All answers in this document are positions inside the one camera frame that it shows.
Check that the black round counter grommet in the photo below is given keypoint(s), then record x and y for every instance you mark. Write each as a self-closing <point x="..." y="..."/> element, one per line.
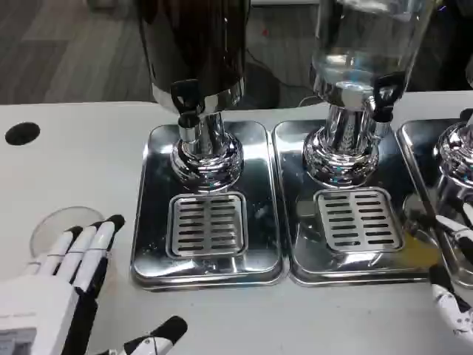
<point x="22" y="134"/>

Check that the steel drip tray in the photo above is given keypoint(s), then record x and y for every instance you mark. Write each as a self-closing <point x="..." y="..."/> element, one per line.
<point x="417" y="148"/>
<point x="155" y="207"/>
<point x="295" y="185"/>

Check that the chrome drink dispenser column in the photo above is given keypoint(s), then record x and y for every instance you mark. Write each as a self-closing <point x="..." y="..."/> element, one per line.
<point x="454" y="155"/>

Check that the clear drink dispenser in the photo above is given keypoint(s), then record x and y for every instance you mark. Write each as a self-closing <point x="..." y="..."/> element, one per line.
<point x="351" y="122"/>

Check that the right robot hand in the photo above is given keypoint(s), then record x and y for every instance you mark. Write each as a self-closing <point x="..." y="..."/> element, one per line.
<point x="458" y="318"/>

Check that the dark drink dispenser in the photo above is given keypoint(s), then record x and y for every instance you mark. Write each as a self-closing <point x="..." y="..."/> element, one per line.
<point x="192" y="44"/>

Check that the clear ribbed glass cup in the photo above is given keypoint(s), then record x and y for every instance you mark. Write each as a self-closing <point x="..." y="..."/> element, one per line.
<point x="55" y="225"/>

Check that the black round floor base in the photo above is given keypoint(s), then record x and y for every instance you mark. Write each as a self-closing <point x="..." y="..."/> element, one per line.
<point x="264" y="85"/>

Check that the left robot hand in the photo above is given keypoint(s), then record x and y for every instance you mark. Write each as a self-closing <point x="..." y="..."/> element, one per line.
<point x="44" y="296"/>

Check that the black tap lever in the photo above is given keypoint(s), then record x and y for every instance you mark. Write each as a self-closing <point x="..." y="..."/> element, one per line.
<point x="176" y="90"/>
<point x="377" y="92"/>

